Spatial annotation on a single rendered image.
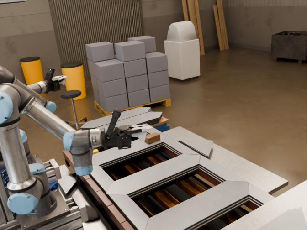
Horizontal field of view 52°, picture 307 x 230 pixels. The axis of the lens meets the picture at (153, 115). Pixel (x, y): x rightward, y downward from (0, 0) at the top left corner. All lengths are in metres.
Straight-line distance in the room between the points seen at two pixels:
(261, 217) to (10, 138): 1.07
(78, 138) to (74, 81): 5.40
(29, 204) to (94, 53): 4.26
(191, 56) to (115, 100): 2.55
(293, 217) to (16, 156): 1.14
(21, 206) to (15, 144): 0.27
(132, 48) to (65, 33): 3.55
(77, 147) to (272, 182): 1.38
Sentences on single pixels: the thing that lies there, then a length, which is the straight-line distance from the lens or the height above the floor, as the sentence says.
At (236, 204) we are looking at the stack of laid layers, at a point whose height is 0.83.
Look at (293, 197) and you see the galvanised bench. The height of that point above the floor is 1.05.
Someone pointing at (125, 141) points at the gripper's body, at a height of 1.42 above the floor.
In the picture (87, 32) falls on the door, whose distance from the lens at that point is 8.69.
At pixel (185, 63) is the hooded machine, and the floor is 0.42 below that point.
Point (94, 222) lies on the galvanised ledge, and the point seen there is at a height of 0.68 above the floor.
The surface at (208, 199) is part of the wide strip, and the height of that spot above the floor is 0.85.
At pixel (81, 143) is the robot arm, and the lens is 1.28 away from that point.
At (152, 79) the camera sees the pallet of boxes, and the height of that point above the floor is 0.56.
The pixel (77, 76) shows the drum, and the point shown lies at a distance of 6.64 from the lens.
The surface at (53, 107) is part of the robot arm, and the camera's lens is 2.11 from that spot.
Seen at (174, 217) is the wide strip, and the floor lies 0.85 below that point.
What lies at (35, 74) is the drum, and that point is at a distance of 7.89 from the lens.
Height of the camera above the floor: 1.97
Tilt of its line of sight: 21 degrees down
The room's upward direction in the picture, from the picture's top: 5 degrees counter-clockwise
